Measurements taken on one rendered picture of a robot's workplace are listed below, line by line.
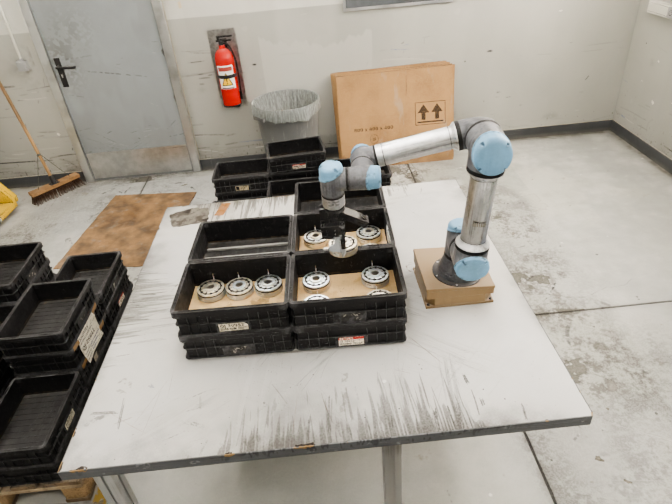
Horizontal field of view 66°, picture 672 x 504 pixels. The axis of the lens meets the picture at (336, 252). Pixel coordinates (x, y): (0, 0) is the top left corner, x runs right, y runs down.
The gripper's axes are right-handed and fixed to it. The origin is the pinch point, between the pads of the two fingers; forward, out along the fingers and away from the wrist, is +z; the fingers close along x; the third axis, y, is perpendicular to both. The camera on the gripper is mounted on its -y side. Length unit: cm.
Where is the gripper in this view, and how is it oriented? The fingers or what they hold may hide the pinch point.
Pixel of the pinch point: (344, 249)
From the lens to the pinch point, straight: 183.7
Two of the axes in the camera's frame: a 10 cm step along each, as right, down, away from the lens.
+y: -10.0, 1.0, 0.1
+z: 0.8, 7.4, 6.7
